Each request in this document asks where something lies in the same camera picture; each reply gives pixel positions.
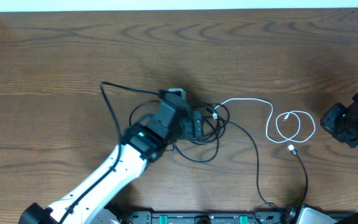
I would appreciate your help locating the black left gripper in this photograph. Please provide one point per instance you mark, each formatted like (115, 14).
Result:
(196, 125)

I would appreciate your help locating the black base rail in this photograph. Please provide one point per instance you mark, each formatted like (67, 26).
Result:
(116, 214)

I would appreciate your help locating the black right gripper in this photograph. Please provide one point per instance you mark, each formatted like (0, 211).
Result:
(327, 122)

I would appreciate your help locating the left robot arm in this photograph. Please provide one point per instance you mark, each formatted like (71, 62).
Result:
(140, 145)

